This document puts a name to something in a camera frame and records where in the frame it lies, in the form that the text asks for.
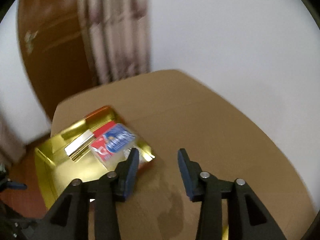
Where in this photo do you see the brown wooden door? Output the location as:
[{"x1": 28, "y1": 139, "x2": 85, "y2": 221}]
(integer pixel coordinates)
[{"x1": 17, "y1": 0, "x2": 97, "y2": 119}]

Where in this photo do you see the blue red floss box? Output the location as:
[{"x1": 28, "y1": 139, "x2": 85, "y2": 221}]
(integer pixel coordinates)
[{"x1": 89, "y1": 121, "x2": 137, "y2": 170}]

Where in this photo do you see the long gold bar box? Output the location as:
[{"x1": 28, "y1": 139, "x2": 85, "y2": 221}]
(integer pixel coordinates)
[{"x1": 64, "y1": 129, "x2": 95, "y2": 161}]

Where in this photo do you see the red gold tin box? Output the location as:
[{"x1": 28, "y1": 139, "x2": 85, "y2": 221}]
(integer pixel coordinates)
[{"x1": 35, "y1": 106, "x2": 155, "y2": 208}]

